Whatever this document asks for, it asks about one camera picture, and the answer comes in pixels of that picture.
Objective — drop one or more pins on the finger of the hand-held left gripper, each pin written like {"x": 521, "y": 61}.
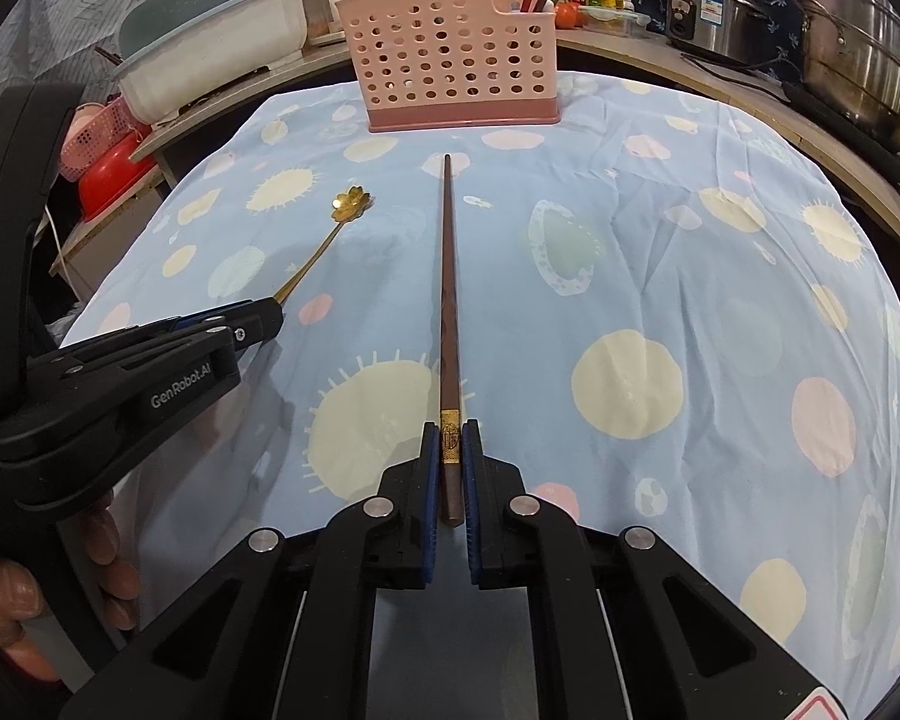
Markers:
{"x": 187, "y": 321}
{"x": 157, "y": 360}

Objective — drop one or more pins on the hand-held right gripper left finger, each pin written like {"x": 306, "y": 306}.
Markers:
{"x": 429, "y": 480}

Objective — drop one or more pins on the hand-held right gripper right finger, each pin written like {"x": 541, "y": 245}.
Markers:
{"x": 474, "y": 480}

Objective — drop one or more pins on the brown chopstick gold band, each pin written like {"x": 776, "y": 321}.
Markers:
{"x": 450, "y": 315}

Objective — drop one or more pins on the gold flower spoon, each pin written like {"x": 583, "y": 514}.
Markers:
{"x": 349, "y": 204}

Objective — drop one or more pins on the pink plastic utensil holder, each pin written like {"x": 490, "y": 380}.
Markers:
{"x": 450, "y": 52}

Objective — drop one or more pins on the person's left hand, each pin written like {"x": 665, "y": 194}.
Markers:
{"x": 7, "y": 600}

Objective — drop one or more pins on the red plastic basin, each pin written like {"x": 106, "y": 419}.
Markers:
{"x": 112, "y": 180}

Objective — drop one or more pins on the pink plastic basket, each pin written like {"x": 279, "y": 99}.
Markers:
{"x": 101, "y": 135}

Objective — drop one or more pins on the wooden shelf unit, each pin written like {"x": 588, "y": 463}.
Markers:
{"x": 217, "y": 109}

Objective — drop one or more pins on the grey checked curtain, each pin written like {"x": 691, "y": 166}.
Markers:
{"x": 67, "y": 30}

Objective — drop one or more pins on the blue printed cloth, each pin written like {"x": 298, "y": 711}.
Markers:
{"x": 645, "y": 277}

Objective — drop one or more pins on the red tomato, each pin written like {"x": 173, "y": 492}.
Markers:
{"x": 568, "y": 13}

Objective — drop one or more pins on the glass container teal lid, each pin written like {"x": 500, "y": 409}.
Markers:
{"x": 615, "y": 21}

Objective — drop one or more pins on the black induction cooker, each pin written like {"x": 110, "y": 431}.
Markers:
{"x": 817, "y": 106}

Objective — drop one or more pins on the steel rice cooker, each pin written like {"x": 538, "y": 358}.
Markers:
{"x": 727, "y": 15}

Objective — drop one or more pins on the stainless steel stockpot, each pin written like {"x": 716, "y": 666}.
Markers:
{"x": 855, "y": 60}

